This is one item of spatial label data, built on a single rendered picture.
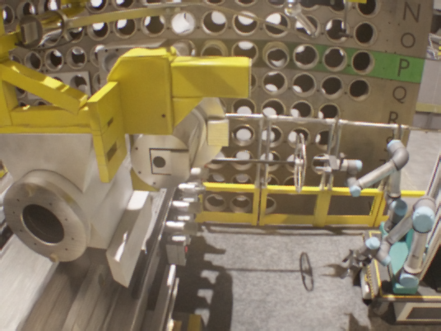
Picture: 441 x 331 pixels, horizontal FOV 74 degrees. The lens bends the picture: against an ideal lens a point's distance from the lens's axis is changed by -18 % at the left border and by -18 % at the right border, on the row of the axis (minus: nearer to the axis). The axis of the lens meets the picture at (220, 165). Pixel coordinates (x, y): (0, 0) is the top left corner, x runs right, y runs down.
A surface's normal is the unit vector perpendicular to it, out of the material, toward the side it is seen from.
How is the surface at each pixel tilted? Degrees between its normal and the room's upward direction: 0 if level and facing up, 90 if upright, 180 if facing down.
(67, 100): 90
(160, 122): 90
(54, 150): 90
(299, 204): 90
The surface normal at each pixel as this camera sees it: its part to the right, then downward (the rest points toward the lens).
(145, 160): -0.08, 0.51
